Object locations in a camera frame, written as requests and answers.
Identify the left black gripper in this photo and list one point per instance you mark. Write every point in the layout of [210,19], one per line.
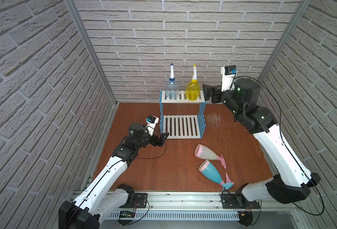
[157,139]

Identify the green circuit board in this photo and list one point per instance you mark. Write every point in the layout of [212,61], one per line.
[127,215]

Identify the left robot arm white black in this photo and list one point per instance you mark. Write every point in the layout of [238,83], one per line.
[92,206]

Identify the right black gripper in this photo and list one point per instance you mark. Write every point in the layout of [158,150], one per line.
[211,92]

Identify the clear spray bottle blue cap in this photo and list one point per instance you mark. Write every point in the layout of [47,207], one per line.
[171,88]

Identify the aluminium front rail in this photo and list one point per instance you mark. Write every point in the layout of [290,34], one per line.
[203,201]

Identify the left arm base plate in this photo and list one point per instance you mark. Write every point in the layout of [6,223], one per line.
[136,201]

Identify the yellow spray bottle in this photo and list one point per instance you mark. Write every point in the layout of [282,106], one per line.
[192,91]

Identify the black round connector box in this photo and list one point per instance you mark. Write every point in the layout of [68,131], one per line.
[245,218]

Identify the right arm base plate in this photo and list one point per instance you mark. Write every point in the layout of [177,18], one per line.
[237,202]

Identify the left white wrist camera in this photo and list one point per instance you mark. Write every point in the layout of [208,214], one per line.
[152,121]

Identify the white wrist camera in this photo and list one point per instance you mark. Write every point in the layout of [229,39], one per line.
[228,75]
[152,121]

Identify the blue white slatted shelf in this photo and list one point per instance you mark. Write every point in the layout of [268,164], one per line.
[182,118]

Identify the white pink spray bottle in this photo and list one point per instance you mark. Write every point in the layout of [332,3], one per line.
[206,153]

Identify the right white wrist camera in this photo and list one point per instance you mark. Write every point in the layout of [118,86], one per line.
[228,75]

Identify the teal pink spray bottle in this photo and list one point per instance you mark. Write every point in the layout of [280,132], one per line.
[211,172]

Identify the pile of thin dry straws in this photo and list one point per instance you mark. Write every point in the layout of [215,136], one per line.
[220,127]

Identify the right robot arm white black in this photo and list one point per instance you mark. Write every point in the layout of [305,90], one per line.
[293,181]

